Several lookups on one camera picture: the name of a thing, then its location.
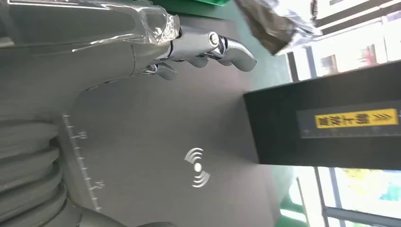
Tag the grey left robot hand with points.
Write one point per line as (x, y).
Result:
(62, 62)

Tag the black scanner column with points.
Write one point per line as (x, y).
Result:
(275, 131)

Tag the green plastic basket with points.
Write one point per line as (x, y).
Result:
(213, 2)

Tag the large grey printed package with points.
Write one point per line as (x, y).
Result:
(269, 25)

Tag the dark grey scale platform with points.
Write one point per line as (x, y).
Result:
(156, 125)

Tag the grey window frame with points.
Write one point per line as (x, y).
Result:
(344, 216)

